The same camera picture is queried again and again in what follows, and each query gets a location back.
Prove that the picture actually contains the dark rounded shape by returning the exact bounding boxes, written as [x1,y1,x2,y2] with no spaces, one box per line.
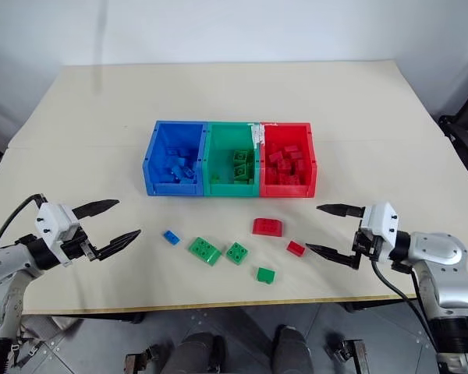
[271,324,314,374]
[167,330,227,374]

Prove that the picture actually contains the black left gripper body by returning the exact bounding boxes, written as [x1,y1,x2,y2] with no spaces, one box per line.
[60,224,101,268]

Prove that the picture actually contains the green plastic storage bin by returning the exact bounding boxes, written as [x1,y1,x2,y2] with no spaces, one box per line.
[201,121,264,198]

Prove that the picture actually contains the square green toy brick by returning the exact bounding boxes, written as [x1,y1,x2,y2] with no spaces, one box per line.
[225,241,253,266]

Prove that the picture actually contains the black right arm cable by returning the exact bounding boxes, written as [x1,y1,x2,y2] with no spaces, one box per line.
[370,257,440,354]

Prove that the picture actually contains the blue plastic storage bin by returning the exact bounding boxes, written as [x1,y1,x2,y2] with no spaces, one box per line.
[141,119,211,197]

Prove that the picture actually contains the white tape strip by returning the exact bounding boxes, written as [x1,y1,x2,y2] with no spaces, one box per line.
[248,122,268,150]

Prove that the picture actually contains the large green toy brick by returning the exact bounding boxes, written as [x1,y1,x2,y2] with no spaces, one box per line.
[187,236,222,267]

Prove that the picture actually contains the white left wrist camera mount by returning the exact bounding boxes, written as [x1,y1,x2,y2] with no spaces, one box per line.
[34,201,82,251]

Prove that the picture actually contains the metal stand foot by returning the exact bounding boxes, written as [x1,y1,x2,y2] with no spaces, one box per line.
[326,337,367,366]
[124,344,161,374]

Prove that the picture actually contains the red plastic storage bin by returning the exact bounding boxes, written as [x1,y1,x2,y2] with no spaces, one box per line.
[258,122,319,199]

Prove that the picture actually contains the small red toy brick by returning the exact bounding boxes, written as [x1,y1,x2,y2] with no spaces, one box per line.
[286,240,307,257]

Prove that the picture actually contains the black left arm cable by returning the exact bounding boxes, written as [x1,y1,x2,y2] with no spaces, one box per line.
[0,193,48,251]

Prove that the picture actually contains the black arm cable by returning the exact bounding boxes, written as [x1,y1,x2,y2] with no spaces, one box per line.
[0,193,48,251]
[370,257,440,354]

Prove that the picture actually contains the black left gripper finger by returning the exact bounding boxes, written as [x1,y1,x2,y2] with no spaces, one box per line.
[96,229,143,262]
[72,199,121,221]

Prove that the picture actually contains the large red toy brick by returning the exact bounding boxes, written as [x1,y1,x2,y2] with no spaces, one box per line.
[251,217,287,238]

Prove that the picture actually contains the small green toy brick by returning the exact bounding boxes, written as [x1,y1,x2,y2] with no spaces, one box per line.
[255,266,277,284]

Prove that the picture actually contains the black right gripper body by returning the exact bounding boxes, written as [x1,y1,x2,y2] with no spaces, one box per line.
[352,227,385,262]

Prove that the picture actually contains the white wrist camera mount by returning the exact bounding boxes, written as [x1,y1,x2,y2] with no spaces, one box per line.
[360,201,401,263]
[34,201,82,251]

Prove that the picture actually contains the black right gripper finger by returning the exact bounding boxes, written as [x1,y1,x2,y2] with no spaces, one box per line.
[304,242,363,271]
[316,203,367,220]

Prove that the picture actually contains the black equipment cart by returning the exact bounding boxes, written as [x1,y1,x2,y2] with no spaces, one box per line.
[438,76,468,189]

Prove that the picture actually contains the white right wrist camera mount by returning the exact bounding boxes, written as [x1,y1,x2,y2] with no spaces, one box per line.
[360,201,401,263]

